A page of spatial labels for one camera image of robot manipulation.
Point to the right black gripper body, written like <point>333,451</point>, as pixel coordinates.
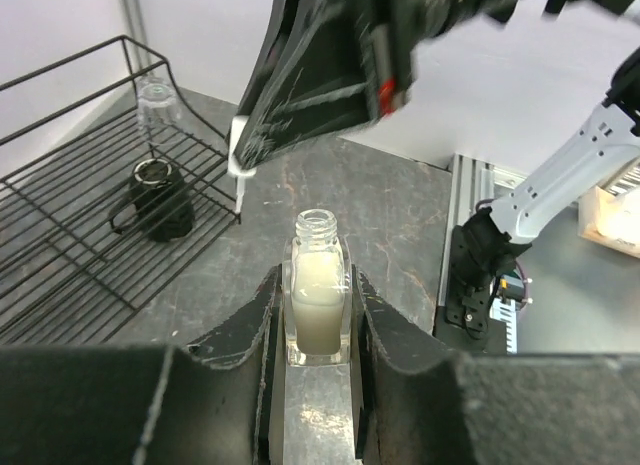
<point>396,27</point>

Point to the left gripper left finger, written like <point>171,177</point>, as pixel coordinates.
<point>217,400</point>

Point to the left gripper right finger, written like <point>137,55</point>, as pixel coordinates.
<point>417,401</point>

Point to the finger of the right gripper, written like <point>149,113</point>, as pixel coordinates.
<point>314,76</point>

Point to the nail polish bottle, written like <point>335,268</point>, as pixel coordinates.
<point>316,292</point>

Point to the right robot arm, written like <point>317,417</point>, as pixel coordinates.
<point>607,140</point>

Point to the clear glass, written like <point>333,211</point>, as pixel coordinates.
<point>158,108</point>

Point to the black mug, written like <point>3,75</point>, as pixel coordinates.
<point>156,203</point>

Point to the cardboard box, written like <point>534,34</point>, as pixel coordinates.
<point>609,211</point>

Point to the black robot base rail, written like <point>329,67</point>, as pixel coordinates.
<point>478,292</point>

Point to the black wire rack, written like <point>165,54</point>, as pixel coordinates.
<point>69,141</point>

